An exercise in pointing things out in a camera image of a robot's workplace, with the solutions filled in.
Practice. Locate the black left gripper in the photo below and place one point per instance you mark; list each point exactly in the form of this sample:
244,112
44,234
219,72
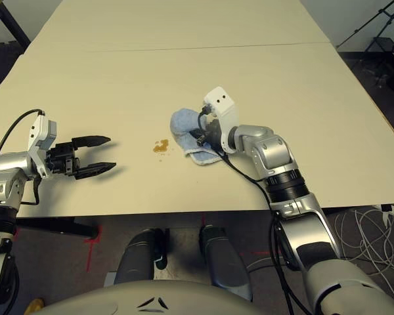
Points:
60,159

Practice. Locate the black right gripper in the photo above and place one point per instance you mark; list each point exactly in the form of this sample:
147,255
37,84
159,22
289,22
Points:
214,131

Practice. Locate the light blue terry rag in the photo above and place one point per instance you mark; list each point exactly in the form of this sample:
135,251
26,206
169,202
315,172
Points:
184,121

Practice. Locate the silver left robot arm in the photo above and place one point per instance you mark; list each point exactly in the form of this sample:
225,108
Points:
3,183

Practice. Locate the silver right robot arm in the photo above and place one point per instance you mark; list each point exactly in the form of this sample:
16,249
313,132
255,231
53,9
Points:
275,154

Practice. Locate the small brown liquid spill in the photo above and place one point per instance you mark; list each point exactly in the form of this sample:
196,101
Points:
161,146

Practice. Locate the grey left robot leg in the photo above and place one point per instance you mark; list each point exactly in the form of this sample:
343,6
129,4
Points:
134,259

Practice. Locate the grey robot leg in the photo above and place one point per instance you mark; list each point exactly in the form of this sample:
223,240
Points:
221,262
134,259

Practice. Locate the small grey box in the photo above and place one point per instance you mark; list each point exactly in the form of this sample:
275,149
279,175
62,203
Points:
110,279

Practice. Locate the grey right robot leg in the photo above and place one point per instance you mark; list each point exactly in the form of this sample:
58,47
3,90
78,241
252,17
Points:
221,262

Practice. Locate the black foam floor mat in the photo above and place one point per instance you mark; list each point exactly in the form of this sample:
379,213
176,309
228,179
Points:
0,62

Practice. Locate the black framed side table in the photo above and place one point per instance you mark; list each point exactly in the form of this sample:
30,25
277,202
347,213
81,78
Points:
14,26

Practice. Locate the grey robot torso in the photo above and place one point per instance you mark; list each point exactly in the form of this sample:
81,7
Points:
151,295

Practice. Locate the small yellow object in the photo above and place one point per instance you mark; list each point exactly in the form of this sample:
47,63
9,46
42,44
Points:
35,306

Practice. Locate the black tripod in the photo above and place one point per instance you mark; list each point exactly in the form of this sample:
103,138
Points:
382,12

